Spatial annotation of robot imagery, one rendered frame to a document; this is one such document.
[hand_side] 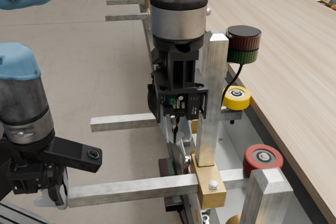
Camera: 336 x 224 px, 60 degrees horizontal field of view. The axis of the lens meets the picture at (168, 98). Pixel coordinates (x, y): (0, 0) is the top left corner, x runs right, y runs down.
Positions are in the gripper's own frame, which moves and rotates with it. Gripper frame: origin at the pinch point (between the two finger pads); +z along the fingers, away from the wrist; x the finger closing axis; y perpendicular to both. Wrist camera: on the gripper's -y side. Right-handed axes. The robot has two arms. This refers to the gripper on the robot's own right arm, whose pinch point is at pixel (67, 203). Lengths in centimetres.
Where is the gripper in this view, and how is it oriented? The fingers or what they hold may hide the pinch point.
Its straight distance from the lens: 68.8
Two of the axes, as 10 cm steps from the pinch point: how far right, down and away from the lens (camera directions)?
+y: -9.9, 0.8, -1.2
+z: 0.0, 8.3, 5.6
